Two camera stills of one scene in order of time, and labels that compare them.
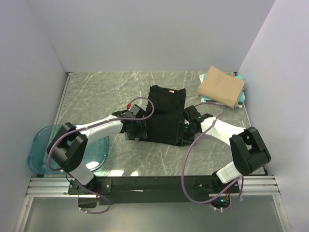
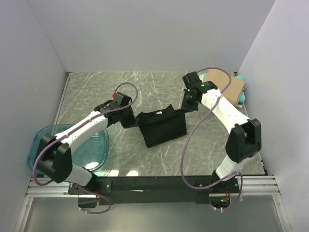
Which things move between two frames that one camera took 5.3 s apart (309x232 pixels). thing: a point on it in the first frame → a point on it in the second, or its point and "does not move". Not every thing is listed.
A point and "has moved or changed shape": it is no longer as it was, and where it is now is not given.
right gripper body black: (187, 135) → (188, 103)
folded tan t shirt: (222, 88) does not move
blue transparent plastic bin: (96, 155) does not move
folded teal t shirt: (243, 97) does not move
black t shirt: (167, 125) has moved or changed shape
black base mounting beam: (126, 190) does not move
